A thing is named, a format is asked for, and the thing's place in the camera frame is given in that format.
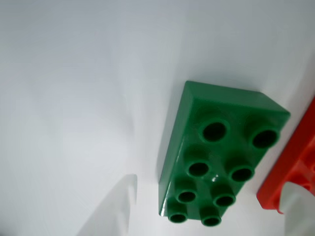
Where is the red lego baseplate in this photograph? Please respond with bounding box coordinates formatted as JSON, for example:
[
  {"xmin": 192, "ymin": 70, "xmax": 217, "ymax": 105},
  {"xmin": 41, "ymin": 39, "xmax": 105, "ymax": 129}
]
[{"xmin": 256, "ymin": 94, "xmax": 315, "ymax": 211}]

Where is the green lego brick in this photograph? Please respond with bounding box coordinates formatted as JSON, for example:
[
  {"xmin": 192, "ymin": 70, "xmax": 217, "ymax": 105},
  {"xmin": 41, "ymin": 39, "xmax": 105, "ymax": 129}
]
[{"xmin": 157, "ymin": 80, "xmax": 291, "ymax": 227}]

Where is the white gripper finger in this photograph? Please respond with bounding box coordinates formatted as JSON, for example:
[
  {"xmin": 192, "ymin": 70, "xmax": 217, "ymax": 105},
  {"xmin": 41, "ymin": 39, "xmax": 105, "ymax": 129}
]
[
  {"xmin": 277, "ymin": 181, "xmax": 315, "ymax": 215},
  {"xmin": 76, "ymin": 173, "xmax": 138, "ymax": 236}
]

